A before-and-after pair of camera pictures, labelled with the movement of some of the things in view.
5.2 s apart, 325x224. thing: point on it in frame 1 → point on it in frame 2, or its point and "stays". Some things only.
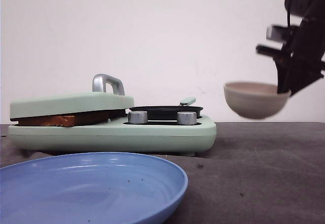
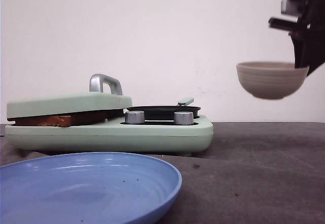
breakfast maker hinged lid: [98, 100] stays
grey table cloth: [254, 172] stays
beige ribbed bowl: [256, 100] → [270, 80]
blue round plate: [90, 188] stays
